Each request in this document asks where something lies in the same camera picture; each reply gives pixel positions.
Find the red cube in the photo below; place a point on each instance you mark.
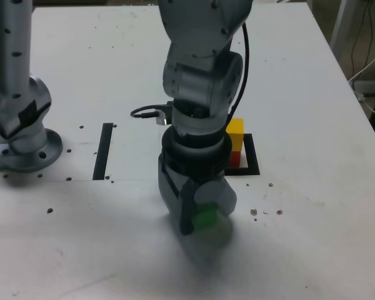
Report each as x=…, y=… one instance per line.
x=235, y=158

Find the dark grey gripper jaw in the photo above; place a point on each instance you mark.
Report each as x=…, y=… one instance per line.
x=172, y=193

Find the green cube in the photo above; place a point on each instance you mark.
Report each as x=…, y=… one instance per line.
x=204, y=218

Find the white metal post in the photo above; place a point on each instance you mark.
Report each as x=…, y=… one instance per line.
x=343, y=18

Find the black tape square outline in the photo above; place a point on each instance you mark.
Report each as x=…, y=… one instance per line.
x=253, y=156

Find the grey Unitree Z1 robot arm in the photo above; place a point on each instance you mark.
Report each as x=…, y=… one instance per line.
x=200, y=62

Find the yellow cube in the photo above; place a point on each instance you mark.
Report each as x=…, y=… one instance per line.
x=236, y=131

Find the black tape strip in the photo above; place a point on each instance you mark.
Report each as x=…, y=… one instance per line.
x=101, y=156

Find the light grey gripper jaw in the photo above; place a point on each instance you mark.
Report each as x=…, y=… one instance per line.
x=214, y=195

